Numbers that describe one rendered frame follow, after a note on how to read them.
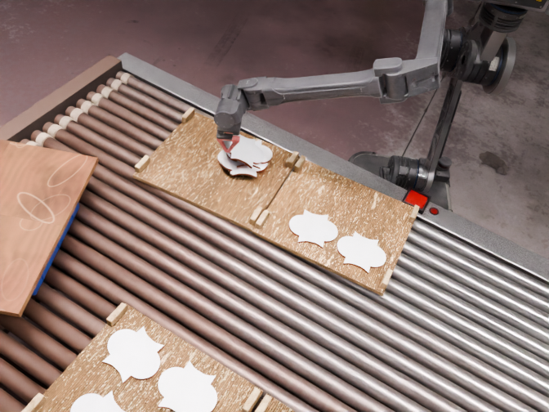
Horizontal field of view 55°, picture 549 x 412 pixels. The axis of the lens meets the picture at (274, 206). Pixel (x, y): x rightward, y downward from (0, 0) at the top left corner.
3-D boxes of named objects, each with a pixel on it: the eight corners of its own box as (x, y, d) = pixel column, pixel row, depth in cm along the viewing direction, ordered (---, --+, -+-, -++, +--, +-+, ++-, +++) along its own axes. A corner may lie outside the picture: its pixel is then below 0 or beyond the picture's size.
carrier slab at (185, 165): (192, 114, 184) (192, 110, 183) (299, 158, 176) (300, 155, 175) (132, 177, 162) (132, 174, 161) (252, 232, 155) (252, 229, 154)
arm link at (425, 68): (443, 101, 129) (439, 67, 122) (386, 105, 134) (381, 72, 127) (454, 2, 155) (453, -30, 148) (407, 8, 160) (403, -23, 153)
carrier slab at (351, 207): (301, 161, 176) (301, 157, 175) (417, 212, 168) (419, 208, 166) (252, 234, 154) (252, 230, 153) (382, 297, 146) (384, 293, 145)
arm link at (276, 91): (408, 90, 136) (403, 54, 128) (406, 104, 132) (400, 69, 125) (255, 102, 152) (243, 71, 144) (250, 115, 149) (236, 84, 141)
